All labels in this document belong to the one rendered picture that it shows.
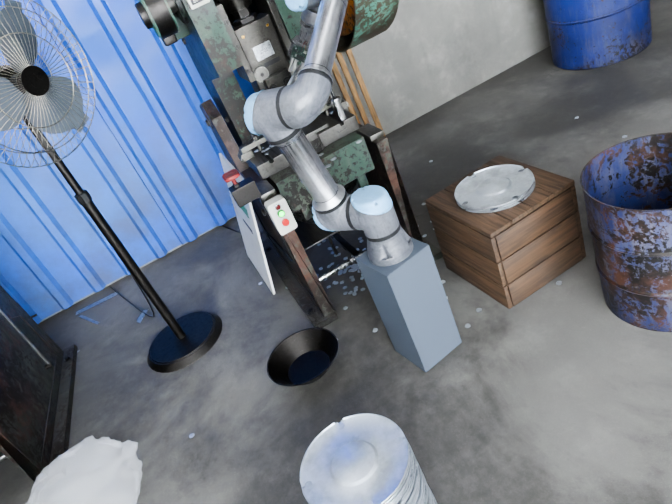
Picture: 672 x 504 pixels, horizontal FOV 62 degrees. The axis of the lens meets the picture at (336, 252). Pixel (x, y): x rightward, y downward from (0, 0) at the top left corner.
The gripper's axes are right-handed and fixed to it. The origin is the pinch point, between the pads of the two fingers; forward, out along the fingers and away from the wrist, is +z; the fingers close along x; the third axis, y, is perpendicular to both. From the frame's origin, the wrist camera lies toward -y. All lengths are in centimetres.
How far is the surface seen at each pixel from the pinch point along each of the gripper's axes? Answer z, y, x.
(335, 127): 21.9, -17.0, 18.4
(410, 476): 32, 107, 74
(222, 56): 5.5, -1.1, -27.0
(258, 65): 8.4, -11.6, -16.3
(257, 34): -1.3, -14.3, -20.2
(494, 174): 10, -13, 82
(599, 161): -19, 7, 103
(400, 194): 35, -12, 53
